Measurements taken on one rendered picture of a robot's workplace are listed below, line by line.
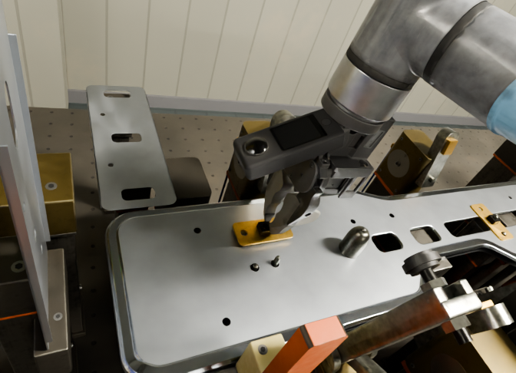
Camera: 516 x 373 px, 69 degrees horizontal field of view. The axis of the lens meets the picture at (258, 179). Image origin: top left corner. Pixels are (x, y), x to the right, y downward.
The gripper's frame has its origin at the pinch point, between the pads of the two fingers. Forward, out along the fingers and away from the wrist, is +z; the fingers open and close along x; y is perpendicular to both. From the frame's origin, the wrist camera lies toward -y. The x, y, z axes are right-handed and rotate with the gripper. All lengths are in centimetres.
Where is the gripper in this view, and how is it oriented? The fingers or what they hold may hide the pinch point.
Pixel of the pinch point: (268, 221)
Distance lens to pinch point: 51.7
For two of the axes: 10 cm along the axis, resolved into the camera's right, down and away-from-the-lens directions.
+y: 8.6, 0.0, 5.1
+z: -3.7, 7.0, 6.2
